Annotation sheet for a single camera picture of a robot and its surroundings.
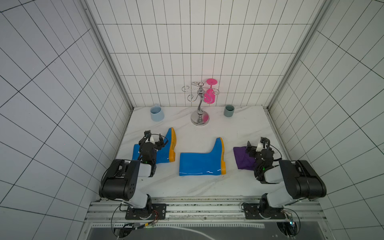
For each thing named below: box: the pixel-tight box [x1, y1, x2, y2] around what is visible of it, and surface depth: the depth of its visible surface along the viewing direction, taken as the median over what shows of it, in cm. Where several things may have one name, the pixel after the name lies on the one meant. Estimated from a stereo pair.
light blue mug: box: [150, 104, 165, 122], surface depth 113 cm
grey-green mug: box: [224, 105, 235, 117], surface depth 113 cm
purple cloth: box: [233, 146, 257, 171], surface depth 92 cm
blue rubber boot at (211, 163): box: [179, 137, 226, 176], surface depth 86 cm
